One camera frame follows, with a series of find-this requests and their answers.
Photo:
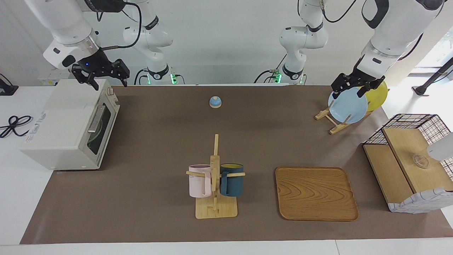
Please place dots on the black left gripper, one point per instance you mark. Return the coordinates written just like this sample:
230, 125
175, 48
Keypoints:
354, 80

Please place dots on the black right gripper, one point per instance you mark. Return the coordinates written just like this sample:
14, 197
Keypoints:
101, 65

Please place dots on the oven door with window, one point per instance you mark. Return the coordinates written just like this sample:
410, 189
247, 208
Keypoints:
106, 138

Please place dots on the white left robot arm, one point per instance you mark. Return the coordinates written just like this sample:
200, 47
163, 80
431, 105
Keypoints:
400, 24

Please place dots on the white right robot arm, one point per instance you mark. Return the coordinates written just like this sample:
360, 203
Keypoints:
63, 21

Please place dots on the white toaster oven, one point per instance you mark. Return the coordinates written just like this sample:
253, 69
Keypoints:
56, 120

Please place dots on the light blue plate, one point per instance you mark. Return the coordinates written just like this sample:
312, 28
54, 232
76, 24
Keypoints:
348, 108

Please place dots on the yellow plate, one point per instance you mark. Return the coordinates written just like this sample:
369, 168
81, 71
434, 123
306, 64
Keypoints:
377, 99

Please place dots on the wooden plate rack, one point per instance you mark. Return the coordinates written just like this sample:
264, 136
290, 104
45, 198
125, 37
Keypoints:
334, 129

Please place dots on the black floor stand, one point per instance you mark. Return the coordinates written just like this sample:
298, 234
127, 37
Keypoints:
421, 90

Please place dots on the brown table mat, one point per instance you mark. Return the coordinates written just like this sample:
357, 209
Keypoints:
159, 141

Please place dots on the small clear glass dish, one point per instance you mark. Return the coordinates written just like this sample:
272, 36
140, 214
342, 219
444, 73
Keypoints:
420, 161

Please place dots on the wooden serving tray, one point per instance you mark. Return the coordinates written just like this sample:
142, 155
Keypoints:
316, 194

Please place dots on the white rounded device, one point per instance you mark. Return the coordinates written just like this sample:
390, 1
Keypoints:
441, 148

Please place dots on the white checked cloth liner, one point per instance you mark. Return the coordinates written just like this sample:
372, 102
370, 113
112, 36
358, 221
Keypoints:
421, 203

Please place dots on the pink mug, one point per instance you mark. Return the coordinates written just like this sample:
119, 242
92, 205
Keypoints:
199, 182

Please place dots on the dark teal mug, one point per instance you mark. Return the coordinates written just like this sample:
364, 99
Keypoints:
231, 184

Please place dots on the wooden mug rack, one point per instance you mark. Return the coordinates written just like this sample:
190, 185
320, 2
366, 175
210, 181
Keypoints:
216, 210

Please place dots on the black clamp mount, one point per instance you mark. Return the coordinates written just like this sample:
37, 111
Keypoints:
7, 88

